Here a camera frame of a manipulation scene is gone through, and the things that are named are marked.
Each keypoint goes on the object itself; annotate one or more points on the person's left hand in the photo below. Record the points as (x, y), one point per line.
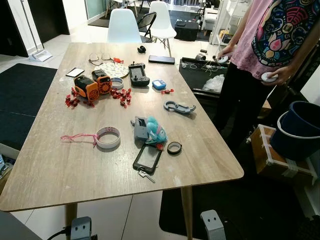
(286, 75)

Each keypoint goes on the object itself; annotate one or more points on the person's right hand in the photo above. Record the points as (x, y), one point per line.
(227, 51)

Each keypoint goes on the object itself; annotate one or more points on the white round controller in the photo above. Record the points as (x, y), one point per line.
(269, 76)
(223, 59)

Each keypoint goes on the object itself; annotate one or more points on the person's right forearm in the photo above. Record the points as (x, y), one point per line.
(242, 27)

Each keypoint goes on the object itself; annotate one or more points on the person's left forearm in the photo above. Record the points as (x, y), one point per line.
(306, 52)

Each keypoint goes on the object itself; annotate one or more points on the white shelving unit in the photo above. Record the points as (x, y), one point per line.
(222, 20)

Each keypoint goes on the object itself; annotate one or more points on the clear plastic bag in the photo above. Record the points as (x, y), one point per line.
(215, 82)

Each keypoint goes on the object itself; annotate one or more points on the black open case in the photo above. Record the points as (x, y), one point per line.
(192, 75)

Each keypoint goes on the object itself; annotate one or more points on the person in pink shirt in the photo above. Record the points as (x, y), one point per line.
(280, 30)

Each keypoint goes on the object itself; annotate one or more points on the black storage box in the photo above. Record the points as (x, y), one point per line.
(186, 31)

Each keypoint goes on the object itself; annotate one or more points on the dark blue bucket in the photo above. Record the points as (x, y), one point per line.
(299, 130)

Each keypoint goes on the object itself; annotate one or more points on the black flat phone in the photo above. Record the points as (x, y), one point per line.
(161, 60)

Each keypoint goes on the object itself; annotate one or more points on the single red wrapped candy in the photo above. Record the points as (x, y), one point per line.
(167, 91)

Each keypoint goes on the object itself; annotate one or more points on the grey carabiner hook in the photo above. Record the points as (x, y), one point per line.
(179, 106)

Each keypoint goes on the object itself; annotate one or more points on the small blue device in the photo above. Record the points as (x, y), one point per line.
(159, 84)

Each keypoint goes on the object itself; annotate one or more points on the black folding chair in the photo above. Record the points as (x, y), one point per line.
(146, 22)

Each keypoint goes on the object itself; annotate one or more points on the small black knob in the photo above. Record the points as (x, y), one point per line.
(141, 49)

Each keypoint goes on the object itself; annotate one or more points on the taped cardboard box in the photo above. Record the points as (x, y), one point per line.
(270, 160)

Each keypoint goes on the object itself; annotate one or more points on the black handheld remote controller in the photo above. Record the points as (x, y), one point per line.
(138, 75)

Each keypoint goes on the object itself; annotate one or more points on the teal plush toy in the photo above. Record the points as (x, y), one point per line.
(156, 131)

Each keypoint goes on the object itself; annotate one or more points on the small red orange object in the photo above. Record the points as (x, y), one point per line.
(117, 60)

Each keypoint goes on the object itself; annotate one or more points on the round patterned coaster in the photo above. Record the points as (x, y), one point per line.
(114, 69)

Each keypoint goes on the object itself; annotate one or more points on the small grey tape roll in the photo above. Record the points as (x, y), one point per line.
(117, 83)

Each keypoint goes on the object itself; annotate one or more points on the small red tag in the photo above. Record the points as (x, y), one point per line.
(160, 146)

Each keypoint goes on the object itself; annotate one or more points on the orange and black device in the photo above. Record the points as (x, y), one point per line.
(102, 81)
(86, 87)

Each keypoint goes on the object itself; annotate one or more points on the thin-framed eyeglasses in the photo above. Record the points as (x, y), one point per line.
(95, 58)

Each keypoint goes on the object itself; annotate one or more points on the black phone case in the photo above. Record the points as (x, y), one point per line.
(147, 158)

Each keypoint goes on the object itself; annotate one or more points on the dark floor mat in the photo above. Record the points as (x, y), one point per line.
(250, 215)

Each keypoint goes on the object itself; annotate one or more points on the silver key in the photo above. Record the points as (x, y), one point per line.
(146, 175)

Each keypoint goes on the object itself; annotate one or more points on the white tape roll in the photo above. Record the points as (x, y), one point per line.
(108, 145)

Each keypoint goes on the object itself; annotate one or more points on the white smartphone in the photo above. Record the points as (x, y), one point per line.
(75, 72)

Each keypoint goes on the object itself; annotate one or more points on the wooden table leg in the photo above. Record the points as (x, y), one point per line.
(71, 212)
(186, 210)

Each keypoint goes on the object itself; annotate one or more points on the white floor stand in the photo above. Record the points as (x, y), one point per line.
(41, 56)

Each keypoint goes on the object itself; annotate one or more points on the black rug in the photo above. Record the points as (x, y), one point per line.
(22, 95)

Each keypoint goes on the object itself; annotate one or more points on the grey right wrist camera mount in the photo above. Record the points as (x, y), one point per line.
(212, 225)

